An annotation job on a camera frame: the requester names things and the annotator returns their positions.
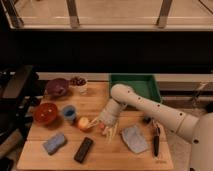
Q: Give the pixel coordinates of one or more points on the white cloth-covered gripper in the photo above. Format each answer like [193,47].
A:
[109,115]

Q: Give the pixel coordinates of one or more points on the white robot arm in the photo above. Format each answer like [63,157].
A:
[198,131]

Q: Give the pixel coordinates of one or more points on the black eraser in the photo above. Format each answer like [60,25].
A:
[82,151]

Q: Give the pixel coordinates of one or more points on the red yellow apple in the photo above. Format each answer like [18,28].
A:
[82,123]

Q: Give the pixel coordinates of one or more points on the blue cup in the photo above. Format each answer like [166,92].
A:
[69,113]

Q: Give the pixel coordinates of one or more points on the blue cloth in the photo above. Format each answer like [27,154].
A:
[134,140]

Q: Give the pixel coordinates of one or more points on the white cup of grapes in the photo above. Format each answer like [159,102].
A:
[79,83]

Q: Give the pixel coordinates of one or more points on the small black object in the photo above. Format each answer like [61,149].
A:
[147,120]

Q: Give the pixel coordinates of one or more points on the blue sponge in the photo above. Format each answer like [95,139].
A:
[54,143]

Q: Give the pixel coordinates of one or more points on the red bowl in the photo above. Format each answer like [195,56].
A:
[45,114]

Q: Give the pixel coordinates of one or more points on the purple bowl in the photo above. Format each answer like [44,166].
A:
[57,87]

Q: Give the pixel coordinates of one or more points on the green plastic bin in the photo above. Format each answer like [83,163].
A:
[144,85]

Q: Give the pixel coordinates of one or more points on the black handled tool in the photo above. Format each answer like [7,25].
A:
[156,138]

